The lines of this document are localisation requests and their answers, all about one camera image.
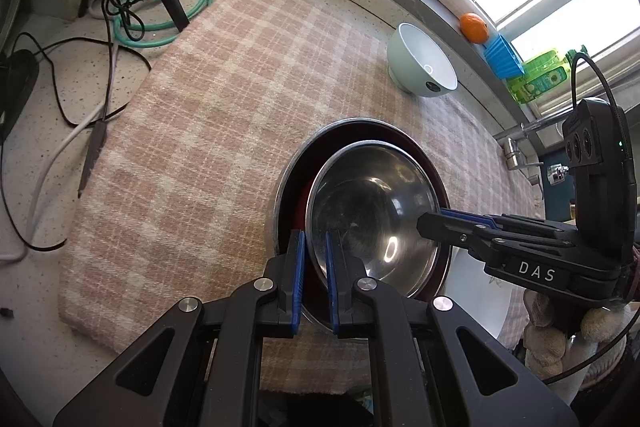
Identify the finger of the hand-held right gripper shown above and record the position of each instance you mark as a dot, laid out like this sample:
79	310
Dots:
450	229
470	218

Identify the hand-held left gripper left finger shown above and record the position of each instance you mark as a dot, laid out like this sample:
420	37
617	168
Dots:
298	277

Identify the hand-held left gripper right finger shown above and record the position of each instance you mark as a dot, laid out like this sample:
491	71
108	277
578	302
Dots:
331	287

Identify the white leaf pattern plate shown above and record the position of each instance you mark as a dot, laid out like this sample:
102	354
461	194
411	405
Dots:
475	302

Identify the red steel bowl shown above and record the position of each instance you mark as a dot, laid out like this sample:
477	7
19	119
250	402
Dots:
370	207

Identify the large stainless steel bowl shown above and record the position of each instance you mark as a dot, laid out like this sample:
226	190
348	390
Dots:
295	187

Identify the person's right hand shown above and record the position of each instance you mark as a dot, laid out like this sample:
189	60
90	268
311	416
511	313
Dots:
545	337

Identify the dark blue knife holder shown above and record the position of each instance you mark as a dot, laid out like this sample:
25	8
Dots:
555	199

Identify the chrome kitchen faucet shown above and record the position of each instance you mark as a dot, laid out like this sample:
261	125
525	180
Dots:
515	147

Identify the green dish soap bottle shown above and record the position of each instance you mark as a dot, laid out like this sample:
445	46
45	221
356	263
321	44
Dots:
540	79

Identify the blue ribbed cup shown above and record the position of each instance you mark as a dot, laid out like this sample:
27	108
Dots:
502	57

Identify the light blue ceramic bowl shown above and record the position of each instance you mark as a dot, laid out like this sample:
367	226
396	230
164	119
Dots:
405	57

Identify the pink plaid cloth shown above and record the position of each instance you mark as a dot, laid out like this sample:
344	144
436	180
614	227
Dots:
200	132

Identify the orange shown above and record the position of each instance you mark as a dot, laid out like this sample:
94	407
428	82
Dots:
474	28

